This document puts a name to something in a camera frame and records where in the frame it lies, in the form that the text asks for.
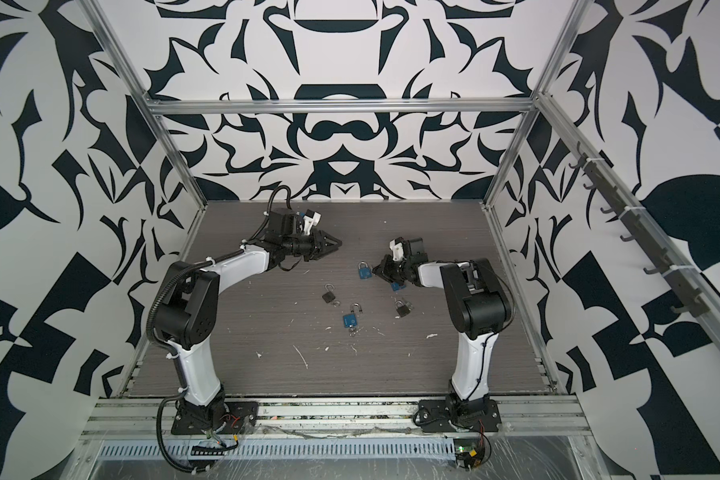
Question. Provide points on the aluminium front rail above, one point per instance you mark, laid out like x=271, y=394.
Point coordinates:
x=345, y=417

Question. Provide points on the aluminium frame post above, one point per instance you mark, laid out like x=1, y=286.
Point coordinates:
x=560, y=49
x=107, y=38

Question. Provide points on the small circuit board right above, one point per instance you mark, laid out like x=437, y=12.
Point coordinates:
x=473, y=455

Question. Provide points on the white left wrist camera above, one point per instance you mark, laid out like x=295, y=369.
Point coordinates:
x=310, y=219

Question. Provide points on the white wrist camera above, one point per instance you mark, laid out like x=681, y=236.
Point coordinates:
x=310, y=219
x=400, y=249

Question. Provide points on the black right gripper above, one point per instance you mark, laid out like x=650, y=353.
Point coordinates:
x=386, y=272

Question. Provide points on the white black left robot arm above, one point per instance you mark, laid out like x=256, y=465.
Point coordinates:
x=184, y=312

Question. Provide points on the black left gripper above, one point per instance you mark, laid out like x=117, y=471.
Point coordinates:
x=321, y=248

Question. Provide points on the aluminium frame crossbar back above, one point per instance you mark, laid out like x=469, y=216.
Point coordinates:
x=335, y=106

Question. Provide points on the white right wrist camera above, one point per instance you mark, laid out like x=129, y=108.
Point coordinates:
x=400, y=249

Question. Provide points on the black padlock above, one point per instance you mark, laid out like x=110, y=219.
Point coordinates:
x=329, y=297
x=402, y=307

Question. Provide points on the white slotted cable duct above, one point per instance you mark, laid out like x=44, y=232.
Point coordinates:
x=331, y=448

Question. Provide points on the aluminium frame post right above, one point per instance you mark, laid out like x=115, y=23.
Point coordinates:
x=560, y=49

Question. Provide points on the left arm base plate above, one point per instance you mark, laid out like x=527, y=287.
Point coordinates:
x=230, y=417

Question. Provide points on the aluminium frame post left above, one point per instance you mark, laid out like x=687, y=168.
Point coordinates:
x=107, y=38

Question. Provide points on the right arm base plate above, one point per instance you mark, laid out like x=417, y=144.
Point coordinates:
x=451, y=414

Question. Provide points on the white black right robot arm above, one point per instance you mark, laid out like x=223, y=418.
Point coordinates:
x=479, y=305

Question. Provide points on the grey hook rack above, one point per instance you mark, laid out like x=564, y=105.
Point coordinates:
x=666, y=260

